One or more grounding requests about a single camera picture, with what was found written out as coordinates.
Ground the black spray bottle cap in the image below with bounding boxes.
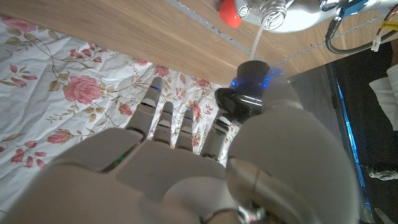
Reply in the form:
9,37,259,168
214,15,280,125

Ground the white wire connector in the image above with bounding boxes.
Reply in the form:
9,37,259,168
371,34,382,53

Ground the floral backdrop cloth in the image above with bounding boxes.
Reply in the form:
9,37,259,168
0,14,240,215

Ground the orange toy ball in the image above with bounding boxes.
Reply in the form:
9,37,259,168
219,0,243,29

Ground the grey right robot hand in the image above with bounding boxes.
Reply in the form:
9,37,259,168
0,73,366,224

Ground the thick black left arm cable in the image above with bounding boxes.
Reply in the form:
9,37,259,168
325,18,398,55

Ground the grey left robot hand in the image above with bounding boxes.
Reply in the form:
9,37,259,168
234,0,343,34

